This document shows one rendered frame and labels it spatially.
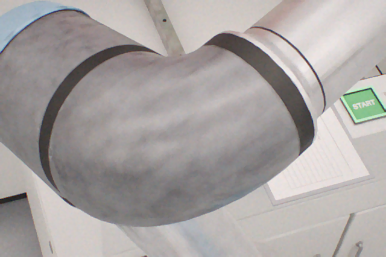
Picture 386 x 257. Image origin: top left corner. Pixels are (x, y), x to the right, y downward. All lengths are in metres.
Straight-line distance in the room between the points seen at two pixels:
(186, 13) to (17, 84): 0.89
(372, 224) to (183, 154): 0.92
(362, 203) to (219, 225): 0.59
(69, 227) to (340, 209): 0.43
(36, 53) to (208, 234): 0.25
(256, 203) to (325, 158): 0.14
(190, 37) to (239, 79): 0.89
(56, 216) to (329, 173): 0.40
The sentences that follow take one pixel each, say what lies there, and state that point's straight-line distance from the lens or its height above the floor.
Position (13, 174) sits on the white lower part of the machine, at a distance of 1.95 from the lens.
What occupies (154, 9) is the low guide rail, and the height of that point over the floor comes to 0.85.
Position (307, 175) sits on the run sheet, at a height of 0.96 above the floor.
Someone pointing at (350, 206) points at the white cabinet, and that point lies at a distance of 1.24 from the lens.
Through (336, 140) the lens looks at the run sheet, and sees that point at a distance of 1.05.
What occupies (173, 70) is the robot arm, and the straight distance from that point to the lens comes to 0.45.
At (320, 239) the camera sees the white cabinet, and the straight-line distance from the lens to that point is 1.30.
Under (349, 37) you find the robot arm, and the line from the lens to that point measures 0.49.
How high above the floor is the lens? 1.77
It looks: 52 degrees down
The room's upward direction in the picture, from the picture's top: 6 degrees clockwise
